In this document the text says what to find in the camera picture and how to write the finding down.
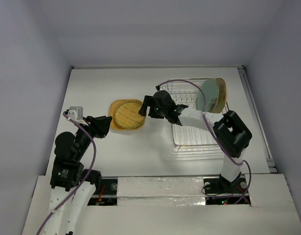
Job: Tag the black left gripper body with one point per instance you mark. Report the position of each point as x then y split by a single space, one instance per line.
91 128

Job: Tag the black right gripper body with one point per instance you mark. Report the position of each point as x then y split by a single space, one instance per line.
145 105

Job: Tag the large orange woven plate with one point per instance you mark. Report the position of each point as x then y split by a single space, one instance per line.
125 114

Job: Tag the small orange woven plate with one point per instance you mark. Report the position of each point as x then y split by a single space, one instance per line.
118 122

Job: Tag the green rimmed woven plate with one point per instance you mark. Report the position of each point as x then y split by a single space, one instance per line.
129 114

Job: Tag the teal floral ceramic plate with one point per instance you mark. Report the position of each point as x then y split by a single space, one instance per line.
211 92

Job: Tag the beige floral ceramic plate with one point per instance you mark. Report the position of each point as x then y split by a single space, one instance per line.
222 96

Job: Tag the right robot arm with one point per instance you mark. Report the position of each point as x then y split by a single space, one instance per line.
228 130

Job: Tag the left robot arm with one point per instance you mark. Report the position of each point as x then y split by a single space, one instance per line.
72 185

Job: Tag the white foam block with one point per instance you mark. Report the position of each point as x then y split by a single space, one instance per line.
160 191

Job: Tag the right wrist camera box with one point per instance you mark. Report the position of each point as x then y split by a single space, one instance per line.
160 87

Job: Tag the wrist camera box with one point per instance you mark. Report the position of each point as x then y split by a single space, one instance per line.
76 113
160 87

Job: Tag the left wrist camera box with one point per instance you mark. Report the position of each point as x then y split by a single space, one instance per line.
76 113

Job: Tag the aluminium rail right side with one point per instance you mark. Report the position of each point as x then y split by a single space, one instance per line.
269 159

